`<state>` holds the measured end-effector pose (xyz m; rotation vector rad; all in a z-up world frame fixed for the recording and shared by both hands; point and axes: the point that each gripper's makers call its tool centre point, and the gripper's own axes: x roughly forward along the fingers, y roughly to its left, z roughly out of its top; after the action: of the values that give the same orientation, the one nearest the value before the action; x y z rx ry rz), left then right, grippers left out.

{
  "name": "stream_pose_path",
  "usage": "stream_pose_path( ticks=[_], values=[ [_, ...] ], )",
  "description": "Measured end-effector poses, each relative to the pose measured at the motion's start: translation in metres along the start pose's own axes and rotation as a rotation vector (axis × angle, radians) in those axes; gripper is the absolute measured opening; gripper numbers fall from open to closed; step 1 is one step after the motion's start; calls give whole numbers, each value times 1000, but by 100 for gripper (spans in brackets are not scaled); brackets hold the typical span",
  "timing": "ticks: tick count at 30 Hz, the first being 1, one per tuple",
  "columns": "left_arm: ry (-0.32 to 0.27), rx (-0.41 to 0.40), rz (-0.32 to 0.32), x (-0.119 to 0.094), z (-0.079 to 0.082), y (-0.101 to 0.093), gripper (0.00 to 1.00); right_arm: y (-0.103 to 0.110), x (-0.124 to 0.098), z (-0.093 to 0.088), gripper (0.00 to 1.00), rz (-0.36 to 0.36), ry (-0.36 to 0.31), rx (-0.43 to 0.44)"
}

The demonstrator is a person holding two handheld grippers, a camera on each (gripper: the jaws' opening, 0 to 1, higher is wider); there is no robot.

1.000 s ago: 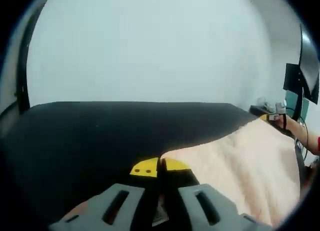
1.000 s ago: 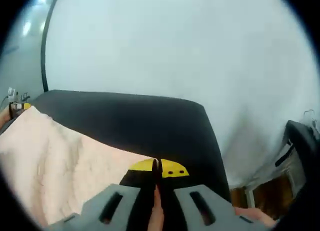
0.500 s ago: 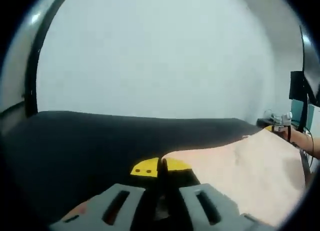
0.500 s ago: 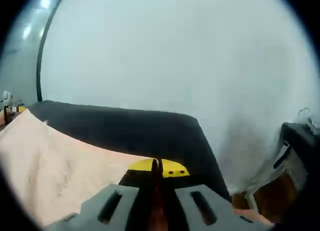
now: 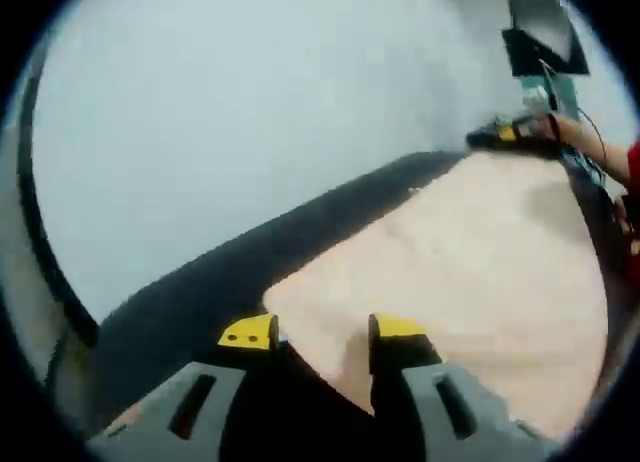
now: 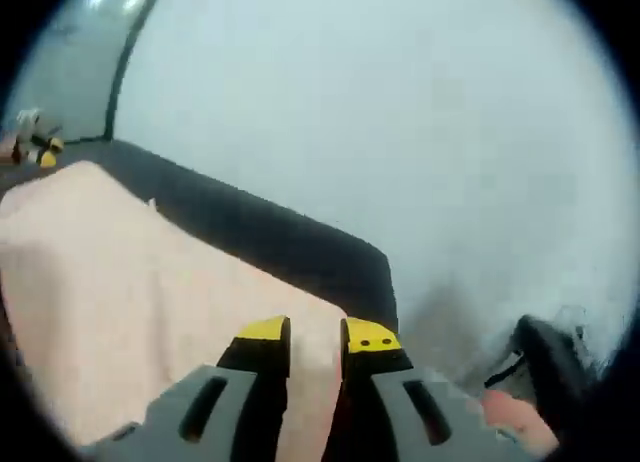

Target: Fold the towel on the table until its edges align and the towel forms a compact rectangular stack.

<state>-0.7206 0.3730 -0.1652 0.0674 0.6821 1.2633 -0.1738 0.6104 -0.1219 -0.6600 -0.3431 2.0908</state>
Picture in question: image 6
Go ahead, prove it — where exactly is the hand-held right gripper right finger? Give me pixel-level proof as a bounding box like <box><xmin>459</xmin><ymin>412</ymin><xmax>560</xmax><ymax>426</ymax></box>
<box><xmin>329</xmin><ymin>316</ymin><xmax>506</xmax><ymax>462</ymax></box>

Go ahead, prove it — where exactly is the pink towel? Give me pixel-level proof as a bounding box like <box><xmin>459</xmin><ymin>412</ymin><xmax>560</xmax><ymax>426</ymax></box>
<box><xmin>0</xmin><ymin>160</ymin><xmax>351</xmax><ymax>462</ymax></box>

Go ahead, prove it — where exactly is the frosted glass partition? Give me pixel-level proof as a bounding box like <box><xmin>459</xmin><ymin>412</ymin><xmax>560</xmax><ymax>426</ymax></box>
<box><xmin>0</xmin><ymin>0</ymin><xmax>161</xmax><ymax>143</ymax></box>

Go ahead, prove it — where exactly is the person's right hand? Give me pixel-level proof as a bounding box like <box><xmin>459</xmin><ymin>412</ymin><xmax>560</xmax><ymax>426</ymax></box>
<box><xmin>479</xmin><ymin>387</ymin><xmax>560</xmax><ymax>456</ymax></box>

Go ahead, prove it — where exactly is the black partition frame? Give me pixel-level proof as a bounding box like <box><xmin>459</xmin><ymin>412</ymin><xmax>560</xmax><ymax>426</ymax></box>
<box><xmin>59</xmin><ymin>0</ymin><xmax>170</xmax><ymax>144</ymax></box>

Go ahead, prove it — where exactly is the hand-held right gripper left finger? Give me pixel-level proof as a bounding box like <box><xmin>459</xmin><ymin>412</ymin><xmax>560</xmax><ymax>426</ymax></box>
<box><xmin>79</xmin><ymin>314</ymin><xmax>292</xmax><ymax>462</ymax></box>

